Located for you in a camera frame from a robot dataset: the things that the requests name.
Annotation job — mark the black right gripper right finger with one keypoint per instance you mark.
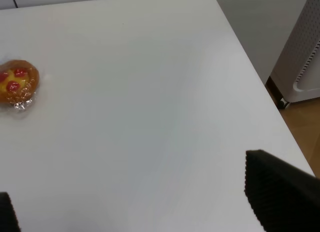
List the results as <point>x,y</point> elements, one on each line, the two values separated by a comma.
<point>283,197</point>

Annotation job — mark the fruit muffin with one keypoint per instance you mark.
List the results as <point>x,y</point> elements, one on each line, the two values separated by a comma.
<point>19,82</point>

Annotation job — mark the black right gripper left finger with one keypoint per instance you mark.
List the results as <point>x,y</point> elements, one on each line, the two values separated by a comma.
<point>8,218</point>

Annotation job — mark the white perforated air purifier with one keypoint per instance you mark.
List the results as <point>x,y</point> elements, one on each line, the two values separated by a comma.
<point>296,73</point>

